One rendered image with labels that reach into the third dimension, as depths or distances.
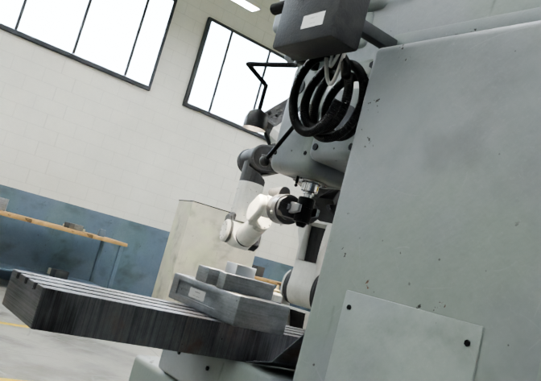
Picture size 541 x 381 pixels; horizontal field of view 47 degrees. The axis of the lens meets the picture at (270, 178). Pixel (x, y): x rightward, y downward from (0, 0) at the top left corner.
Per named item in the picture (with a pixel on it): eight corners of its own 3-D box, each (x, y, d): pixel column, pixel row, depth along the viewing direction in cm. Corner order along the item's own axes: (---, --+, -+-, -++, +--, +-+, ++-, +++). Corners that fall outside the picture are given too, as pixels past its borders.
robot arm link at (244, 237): (245, 229, 197) (221, 253, 212) (274, 238, 201) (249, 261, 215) (247, 200, 203) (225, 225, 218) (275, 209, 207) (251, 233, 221)
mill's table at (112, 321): (1, 304, 138) (12, 268, 139) (378, 369, 209) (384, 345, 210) (30, 329, 119) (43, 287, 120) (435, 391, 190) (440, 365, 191)
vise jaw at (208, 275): (194, 279, 163) (198, 263, 163) (241, 290, 171) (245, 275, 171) (205, 283, 158) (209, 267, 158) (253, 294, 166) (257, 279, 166)
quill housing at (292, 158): (263, 169, 174) (292, 62, 179) (317, 189, 186) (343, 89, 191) (307, 171, 159) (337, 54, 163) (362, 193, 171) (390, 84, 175)
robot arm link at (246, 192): (214, 241, 219) (230, 180, 223) (247, 250, 223) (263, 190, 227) (224, 241, 208) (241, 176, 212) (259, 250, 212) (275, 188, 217)
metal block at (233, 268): (220, 283, 160) (227, 261, 161) (240, 288, 164) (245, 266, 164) (231, 287, 156) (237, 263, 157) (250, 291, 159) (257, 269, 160)
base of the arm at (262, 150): (241, 182, 229) (233, 152, 229) (272, 174, 234) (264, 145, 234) (257, 179, 215) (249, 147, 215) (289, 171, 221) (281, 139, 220)
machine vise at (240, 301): (167, 296, 172) (179, 258, 173) (213, 307, 180) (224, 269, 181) (232, 325, 143) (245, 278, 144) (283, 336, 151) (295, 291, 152)
